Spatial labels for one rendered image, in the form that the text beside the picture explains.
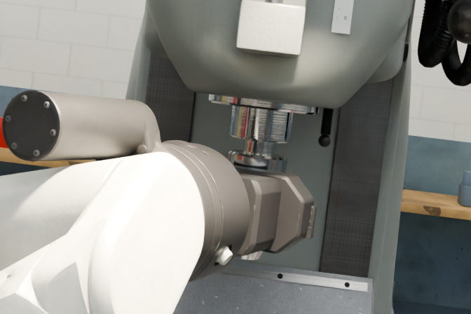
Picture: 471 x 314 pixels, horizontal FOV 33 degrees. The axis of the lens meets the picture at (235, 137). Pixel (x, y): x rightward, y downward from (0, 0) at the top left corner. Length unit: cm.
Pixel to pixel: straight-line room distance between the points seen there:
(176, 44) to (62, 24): 446
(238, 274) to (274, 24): 55
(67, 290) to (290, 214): 25
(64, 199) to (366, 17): 25
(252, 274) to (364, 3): 53
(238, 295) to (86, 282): 67
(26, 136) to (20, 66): 467
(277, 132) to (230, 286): 43
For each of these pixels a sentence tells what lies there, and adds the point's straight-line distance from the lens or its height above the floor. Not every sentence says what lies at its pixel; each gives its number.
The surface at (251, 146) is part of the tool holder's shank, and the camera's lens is 61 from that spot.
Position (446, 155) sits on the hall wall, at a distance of 493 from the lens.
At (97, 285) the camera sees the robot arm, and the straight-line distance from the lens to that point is 33.
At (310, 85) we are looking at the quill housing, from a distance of 54.
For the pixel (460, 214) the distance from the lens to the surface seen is 414.
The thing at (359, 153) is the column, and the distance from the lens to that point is 99.
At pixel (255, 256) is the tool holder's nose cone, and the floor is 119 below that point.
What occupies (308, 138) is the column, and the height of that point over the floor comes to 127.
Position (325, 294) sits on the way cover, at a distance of 100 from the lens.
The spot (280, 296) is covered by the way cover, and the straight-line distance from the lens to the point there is 100.
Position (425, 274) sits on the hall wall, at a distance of 500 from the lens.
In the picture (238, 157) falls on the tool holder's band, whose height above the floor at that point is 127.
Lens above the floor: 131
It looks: 3 degrees down
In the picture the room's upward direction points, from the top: 7 degrees clockwise
